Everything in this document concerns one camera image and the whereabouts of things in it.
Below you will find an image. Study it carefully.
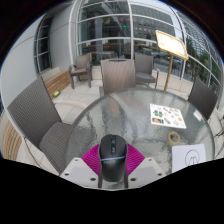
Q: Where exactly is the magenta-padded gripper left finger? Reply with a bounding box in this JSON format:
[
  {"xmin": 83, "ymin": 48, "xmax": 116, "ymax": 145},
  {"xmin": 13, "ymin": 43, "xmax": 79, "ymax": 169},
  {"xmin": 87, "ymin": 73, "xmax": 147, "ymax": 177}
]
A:
[{"xmin": 59, "ymin": 144, "xmax": 104, "ymax": 190}]

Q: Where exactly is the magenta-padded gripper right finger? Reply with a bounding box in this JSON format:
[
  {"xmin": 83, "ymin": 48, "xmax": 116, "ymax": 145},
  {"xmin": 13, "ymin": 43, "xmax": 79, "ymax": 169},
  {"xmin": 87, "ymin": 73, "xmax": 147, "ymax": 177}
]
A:
[{"xmin": 123, "ymin": 144, "xmax": 167, "ymax": 190}]

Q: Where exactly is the black computer mouse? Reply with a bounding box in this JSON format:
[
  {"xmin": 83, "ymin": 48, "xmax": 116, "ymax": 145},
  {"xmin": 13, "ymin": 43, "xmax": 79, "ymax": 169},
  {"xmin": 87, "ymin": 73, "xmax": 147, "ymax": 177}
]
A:
[{"xmin": 98, "ymin": 133, "xmax": 129, "ymax": 184}]

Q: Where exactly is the white printed mouse pad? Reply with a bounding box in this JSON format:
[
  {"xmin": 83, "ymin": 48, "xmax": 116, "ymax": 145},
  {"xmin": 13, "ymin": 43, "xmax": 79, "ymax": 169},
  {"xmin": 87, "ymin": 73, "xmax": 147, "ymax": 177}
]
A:
[{"xmin": 171, "ymin": 143, "xmax": 208, "ymax": 174}]

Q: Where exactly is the clear tape roll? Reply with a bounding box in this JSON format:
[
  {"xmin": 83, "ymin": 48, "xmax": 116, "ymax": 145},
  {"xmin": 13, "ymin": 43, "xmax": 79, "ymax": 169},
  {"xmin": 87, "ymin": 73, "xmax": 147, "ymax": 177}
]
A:
[{"xmin": 166, "ymin": 130, "xmax": 182, "ymax": 146}]

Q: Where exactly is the colourful laminated menu card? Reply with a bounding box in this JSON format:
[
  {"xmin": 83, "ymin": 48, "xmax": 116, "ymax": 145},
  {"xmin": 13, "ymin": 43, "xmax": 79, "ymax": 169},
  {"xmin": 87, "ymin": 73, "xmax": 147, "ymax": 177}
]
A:
[{"xmin": 149, "ymin": 103, "xmax": 187, "ymax": 130}]

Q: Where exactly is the brown wicker chair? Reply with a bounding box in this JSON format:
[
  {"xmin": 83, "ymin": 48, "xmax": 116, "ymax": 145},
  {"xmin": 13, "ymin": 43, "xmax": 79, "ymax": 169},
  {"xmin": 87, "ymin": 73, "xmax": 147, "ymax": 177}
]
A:
[
  {"xmin": 68, "ymin": 53, "xmax": 93, "ymax": 90},
  {"xmin": 98, "ymin": 58, "xmax": 137, "ymax": 98},
  {"xmin": 187, "ymin": 77, "xmax": 219, "ymax": 121},
  {"xmin": 7, "ymin": 75, "xmax": 76, "ymax": 175},
  {"xmin": 134, "ymin": 53, "xmax": 160, "ymax": 89}
]

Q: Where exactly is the wooden slat bench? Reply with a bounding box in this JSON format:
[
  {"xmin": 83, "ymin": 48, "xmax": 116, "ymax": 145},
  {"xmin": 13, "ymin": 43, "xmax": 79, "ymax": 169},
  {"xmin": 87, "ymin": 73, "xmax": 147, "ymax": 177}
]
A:
[
  {"xmin": 43, "ymin": 69, "xmax": 73, "ymax": 99},
  {"xmin": 0, "ymin": 119, "xmax": 23, "ymax": 163}
]

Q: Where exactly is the wooden menu board stand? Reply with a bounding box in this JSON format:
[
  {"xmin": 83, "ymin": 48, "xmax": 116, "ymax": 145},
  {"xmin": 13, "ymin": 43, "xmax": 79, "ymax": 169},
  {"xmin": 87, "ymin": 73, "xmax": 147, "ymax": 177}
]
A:
[{"xmin": 155, "ymin": 29, "xmax": 190, "ymax": 92}]

